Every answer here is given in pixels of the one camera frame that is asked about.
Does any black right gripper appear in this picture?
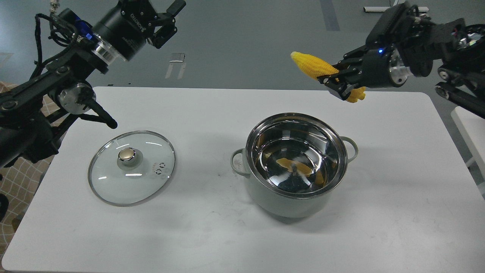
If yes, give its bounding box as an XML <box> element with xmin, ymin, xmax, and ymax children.
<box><xmin>317</xmin><ymin>49</ymin><xmax>399</xmax><ymax>101</ymax></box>

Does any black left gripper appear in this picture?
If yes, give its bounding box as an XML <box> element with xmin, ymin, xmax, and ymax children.
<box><xmin>92</xmin><ymin>0</ymin><xmax>186</xmax><ymax>61</ymax></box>

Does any yellow corn cob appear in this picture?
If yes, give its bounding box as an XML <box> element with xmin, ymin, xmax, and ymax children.
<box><xmin>290</xmin><ymin>51</ymin><xmax>366</xmax><ymax>103</ymax></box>

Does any glass pot lid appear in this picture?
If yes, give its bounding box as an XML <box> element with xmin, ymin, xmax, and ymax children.
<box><xmin>87</xmin><ymin>131</ymin><xmax>176</xmax><ymax>207</ymax></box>

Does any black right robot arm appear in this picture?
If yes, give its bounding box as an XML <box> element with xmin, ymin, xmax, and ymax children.
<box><xmin>317</xmin><ymin>2</ymin><xmax>485</xmax><ymax>118</ymax></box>

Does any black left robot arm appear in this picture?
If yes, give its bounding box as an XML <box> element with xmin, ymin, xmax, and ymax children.
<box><xmin>0</xmin><ymin>0</ymin><xmax>186</xmax><ymax>168</ymax></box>

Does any grey steel cooking pot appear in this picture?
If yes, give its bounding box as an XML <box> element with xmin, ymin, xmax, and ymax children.
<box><xmin>230</xmin><ymin>113</ymin><xmax>359</xmax><ymax>219</ymax></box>

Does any white stand base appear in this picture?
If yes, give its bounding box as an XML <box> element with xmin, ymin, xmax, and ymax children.
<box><xmin>363</xmin><ymin>0</ymin><xmax>430</xmax><ymax>13</ymax></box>

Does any beige checkered cloth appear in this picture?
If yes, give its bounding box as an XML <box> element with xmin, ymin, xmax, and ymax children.
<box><xmin>0</xmin><ymin>82</ymin><xmax>72</xmax><ymax>262</ymax></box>

